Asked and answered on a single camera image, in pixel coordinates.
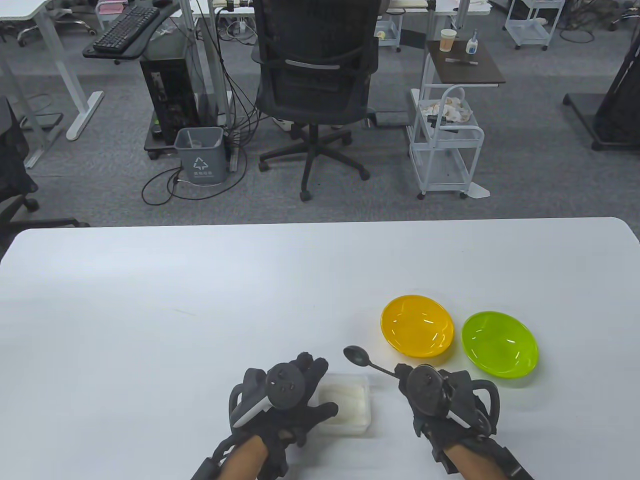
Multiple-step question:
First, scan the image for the person's left hand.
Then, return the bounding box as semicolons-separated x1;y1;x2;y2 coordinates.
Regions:
229;352;340;478

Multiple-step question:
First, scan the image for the person's right hand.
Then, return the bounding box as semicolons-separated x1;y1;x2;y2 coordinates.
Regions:
395;364;501;473

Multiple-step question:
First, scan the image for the black long-handled spoon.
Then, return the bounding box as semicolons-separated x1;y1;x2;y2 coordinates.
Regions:
343;346;401;378

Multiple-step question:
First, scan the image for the green plastic bowl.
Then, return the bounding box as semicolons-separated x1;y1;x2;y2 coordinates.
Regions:
460;311;540;380

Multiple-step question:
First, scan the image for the clear plastic sugar container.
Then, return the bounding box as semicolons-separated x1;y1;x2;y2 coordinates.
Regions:
315;373;372;436

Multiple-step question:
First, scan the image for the orange plastic bowl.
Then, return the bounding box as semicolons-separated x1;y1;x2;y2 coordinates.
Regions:
381;295;455;358

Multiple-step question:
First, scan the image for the person's right forearm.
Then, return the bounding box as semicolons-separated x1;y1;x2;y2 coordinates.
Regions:
445;440;533;480

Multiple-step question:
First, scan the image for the person's left forearm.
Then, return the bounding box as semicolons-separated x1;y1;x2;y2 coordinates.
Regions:
190;432;271;480

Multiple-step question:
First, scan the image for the black hand tracker controller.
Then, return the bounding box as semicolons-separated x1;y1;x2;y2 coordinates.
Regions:
229;362;307;430
404;365;501;436

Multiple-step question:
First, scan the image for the grey trash bin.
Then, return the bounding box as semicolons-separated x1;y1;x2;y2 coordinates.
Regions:
173;126;228;187

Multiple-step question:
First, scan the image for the crumpled white cloth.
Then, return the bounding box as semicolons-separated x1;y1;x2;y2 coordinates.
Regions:
417;97;473;123

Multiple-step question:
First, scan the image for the dark brown side table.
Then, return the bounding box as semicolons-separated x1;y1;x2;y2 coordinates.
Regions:
424;40;506;87

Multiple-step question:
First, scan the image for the black computer tower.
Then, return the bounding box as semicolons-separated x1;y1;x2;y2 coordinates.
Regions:
140;54;201;146

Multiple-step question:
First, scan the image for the black mesh office chair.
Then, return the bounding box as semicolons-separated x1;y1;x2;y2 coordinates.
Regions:
250;0;381;202

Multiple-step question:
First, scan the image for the black floor stand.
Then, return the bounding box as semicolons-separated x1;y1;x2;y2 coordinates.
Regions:
562;30;640;151

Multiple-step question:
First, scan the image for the small white cart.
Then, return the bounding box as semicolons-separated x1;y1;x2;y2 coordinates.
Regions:
375;15;403;53

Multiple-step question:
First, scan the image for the white utility cart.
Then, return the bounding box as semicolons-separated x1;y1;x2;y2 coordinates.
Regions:
504;0;556;51

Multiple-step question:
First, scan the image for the black keyboard tray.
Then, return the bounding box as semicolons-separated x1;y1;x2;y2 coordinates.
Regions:
82;2;183;65

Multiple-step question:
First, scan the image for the black keyboard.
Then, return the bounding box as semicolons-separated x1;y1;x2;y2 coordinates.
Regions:
92;5;161;53

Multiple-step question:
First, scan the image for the white standing desk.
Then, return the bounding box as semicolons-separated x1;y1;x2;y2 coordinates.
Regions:
0;0;105;168

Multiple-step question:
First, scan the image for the white wire rolling cart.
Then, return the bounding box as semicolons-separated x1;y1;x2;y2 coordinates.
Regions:
407;84;486;200

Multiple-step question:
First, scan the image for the black flat base plate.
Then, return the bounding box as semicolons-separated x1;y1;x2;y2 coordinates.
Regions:
372;111;413;128

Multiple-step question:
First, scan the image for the white desk leg frame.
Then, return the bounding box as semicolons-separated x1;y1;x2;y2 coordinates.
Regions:
177;0;238;173

